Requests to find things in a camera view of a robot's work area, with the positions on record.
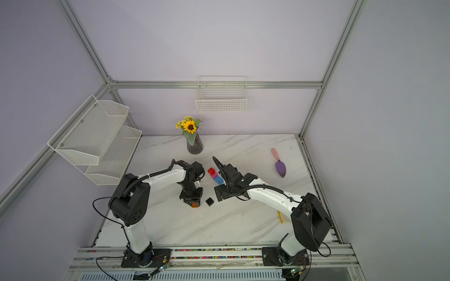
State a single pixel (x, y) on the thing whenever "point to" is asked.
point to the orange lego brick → (194, 205)
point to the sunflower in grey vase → (189, 126)
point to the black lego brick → (210, 202)
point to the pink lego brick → (214, 175)
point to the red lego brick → (211, 171)
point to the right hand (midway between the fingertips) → (227, 192)
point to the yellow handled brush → (279, 215)
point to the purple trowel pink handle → (280, 166)
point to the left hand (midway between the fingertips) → (195, 206)
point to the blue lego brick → (219, 180)
